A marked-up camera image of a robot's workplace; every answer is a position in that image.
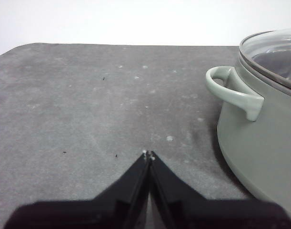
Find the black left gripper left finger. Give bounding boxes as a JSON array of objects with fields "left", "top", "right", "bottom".
[{"left": 3, "top": 151, "right": 150, "bottom": 229}]

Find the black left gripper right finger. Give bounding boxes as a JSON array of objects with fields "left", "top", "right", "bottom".
[{"left": 150, "top": 150, "right": 291, "bottom": 229}]

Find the glass lid with green knob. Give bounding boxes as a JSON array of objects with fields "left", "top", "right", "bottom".
[{"left": 239, "top": 27, "right": 291, "bottom": 93}]

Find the green electric steamer pot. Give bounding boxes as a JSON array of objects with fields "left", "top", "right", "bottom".
[{"left": 205, "top": 35, "right": 291, "bottom": 207}]

